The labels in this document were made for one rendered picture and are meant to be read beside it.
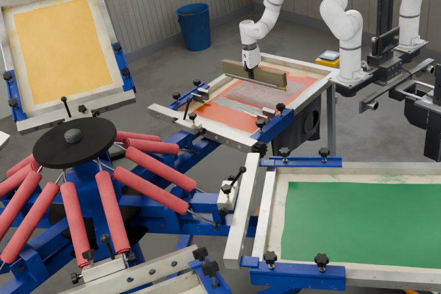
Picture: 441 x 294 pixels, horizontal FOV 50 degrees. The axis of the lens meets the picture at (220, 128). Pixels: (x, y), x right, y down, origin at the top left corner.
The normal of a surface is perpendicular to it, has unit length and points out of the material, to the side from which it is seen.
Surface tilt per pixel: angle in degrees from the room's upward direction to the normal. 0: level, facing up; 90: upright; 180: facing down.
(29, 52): 32
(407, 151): 0
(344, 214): 0
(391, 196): 0
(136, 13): 90
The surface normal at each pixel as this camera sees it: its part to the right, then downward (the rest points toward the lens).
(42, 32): 0.05, -0.45
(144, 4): 0.60, 0.37
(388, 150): -0.14, -0.83
